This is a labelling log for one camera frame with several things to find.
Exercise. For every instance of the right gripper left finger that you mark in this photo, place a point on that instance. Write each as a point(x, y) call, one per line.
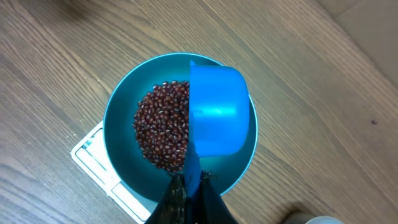
point(171, 208)

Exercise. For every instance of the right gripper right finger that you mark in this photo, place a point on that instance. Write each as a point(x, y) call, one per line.
point(211, 207)

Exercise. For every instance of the blue plastic measuring scoop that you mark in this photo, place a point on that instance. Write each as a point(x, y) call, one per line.
point(218, 118)

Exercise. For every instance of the white digital kitchen scale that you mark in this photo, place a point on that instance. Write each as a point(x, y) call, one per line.
point(90, 154)

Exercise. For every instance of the red beans in bowl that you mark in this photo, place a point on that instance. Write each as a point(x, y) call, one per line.
point(161, 125)

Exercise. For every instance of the clear plastic container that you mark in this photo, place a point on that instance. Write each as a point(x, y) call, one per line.
point(304, 218)

